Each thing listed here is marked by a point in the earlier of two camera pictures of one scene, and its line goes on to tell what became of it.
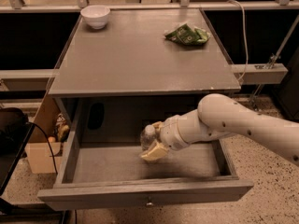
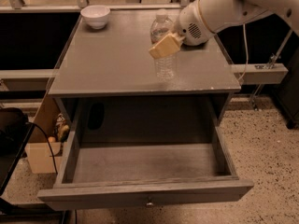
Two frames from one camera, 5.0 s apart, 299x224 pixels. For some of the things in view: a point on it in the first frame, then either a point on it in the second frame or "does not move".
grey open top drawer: [102, 175] does not move
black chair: [15, 131] does not move
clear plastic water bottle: [148, 137] to [163, 28]
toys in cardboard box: [61, 130] does not move
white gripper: [171, 134] to [191, 26]
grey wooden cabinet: [122, 69] does not move
